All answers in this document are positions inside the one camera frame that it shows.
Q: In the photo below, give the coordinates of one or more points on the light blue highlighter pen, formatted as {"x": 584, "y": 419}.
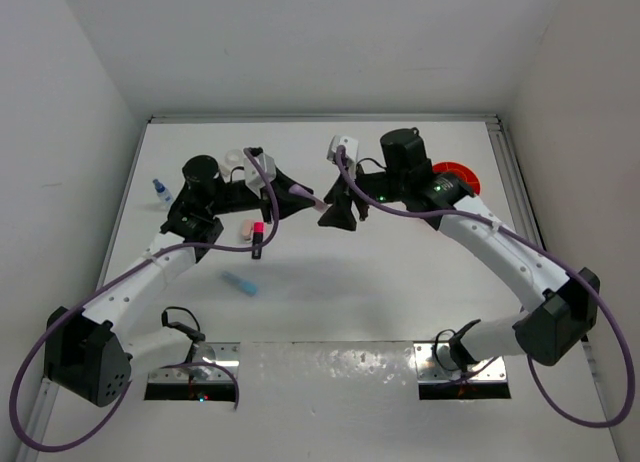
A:
{"x": 239, "y": 283}

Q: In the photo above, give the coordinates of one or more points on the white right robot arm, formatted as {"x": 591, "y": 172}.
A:
{"x": 91, "y": 353}

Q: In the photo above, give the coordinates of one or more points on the purple translucent highlighter pen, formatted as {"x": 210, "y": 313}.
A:
{"x": 298, "y": 190}

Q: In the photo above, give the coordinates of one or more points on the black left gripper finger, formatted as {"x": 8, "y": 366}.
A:
{"x": 344, "y": 212}
{"x": 340, "y": 192}

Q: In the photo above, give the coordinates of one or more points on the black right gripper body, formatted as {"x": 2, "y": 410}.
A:
{"x": 245, "y": 199}

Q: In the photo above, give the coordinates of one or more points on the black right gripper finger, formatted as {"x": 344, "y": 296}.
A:
{"x": 286, "y": 207}
{"x": 282, "y": 183}

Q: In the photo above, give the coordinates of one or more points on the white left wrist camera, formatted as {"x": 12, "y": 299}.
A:
{"x": 350, "y": 149}

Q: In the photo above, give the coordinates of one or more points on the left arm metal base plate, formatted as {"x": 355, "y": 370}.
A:
{"x": 219, "y": 359}

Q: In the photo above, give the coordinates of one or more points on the pink mini stapler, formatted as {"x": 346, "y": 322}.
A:
{"x": 246, "y": 230}

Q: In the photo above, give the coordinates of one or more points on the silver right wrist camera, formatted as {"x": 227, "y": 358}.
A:
{"x": 259, "y": 170}

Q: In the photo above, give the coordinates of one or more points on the blue cap spray bottle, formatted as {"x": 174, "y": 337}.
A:
{"x": 164, "y": 195}

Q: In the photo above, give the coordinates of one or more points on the pink black highlighter pen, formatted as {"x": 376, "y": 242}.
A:
{"x": 257, "y": 240}

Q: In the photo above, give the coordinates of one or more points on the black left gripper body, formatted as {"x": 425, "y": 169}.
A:
{"x": 378, "y": 186}

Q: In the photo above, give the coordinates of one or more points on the clear tape roll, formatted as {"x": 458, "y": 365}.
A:
{"x": 233, "y": 159}

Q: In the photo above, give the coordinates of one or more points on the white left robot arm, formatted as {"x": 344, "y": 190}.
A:
{"x": 557, "y": 310}

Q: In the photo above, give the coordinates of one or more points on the orange round divided container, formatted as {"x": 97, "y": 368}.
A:
{"x": 462, "y": 171}

